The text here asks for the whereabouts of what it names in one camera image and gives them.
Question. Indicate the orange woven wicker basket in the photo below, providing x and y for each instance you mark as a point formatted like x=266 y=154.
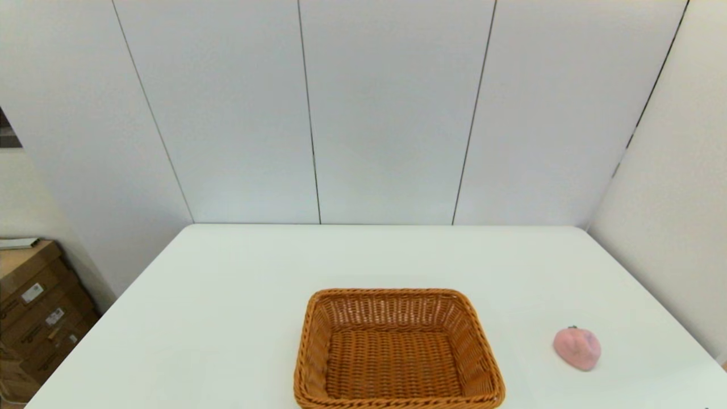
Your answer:
x=395 y=363

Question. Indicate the pink peach toy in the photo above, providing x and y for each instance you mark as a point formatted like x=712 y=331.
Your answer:
x=577 y=348

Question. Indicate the brown cardboard box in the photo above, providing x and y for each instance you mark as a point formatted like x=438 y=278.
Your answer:
x=23 y=264
x=45 y=355
x=48 y=318

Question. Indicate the white flat book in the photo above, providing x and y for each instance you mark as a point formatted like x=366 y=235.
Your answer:
x=17 y=243

